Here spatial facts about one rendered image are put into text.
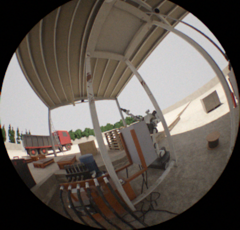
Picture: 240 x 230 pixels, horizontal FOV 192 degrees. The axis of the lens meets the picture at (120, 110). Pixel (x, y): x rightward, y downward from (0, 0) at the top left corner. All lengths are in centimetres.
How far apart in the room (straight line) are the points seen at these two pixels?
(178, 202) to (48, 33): 552
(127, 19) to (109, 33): 38
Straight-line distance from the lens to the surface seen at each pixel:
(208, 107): 500
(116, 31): 132
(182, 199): 135
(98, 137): 54
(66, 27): 310
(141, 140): 90
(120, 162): 251
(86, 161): 98
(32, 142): 832
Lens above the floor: 124
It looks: 15 degrees up
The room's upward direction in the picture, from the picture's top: 20 degrees counter-clockwise
